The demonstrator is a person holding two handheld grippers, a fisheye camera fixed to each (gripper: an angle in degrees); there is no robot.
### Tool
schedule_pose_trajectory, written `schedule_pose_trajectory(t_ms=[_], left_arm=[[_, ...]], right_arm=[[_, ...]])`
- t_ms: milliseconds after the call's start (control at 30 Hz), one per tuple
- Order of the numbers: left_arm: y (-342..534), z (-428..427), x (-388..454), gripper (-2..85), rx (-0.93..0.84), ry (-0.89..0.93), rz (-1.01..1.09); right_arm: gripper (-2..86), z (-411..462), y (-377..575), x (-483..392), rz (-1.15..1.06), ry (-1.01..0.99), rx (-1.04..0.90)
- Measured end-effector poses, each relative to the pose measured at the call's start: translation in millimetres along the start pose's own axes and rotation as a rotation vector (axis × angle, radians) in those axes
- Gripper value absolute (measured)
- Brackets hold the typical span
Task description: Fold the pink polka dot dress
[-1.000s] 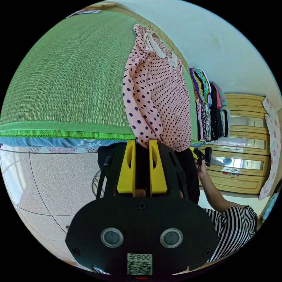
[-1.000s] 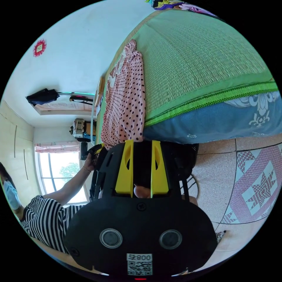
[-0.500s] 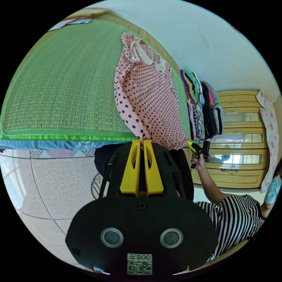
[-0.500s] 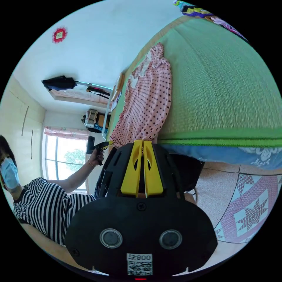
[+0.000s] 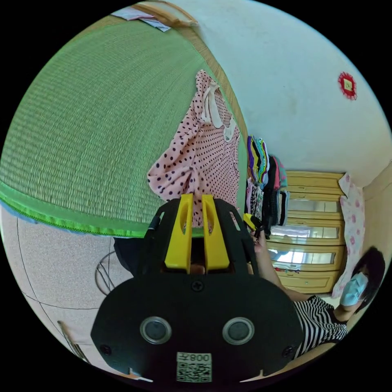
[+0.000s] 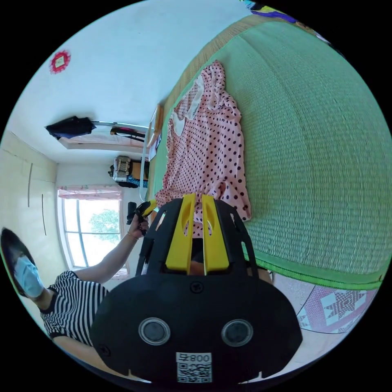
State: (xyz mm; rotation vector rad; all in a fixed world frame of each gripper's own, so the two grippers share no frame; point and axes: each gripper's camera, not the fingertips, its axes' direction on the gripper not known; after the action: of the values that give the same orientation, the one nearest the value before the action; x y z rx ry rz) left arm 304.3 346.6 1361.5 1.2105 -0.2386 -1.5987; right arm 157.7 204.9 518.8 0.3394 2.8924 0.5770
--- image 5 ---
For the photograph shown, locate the person's right forearm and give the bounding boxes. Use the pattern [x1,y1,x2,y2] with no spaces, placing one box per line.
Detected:
[256,248,310,302]

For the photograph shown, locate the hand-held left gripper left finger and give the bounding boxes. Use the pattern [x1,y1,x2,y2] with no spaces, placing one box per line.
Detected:
[164,193,194,274]

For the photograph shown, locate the pink polka dot dress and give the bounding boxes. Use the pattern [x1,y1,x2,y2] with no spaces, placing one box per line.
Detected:
[147,69,241,228]

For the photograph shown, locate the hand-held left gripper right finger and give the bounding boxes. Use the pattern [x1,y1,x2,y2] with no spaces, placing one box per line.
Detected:
[201,194,229,274]

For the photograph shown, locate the person's right hand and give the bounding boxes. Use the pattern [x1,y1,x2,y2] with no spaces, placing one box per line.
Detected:
[252,230,267,255]

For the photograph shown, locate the bed with green woven mat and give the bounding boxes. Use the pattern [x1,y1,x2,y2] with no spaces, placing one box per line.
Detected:
[0,3,249,239]

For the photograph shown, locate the wooden cupboard with mirrors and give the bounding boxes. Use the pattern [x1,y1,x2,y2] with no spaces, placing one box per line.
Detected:
[265,170,348,295]

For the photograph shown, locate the person's body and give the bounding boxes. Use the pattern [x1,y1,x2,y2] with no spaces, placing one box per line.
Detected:
[289,246,386,362]

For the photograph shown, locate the pile of clothes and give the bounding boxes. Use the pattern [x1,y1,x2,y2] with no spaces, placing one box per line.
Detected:
[245,134,290,240]

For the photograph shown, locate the pale folded cloth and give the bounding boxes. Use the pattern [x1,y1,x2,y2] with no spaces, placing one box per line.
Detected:
[111,6,172,32]

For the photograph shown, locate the pink floral hanging cloth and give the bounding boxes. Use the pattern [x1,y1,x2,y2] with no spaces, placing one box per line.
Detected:
[331,172,366,299]

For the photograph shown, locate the round red wall ornament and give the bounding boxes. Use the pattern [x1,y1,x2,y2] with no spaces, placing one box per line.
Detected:
[337,71,358,101]

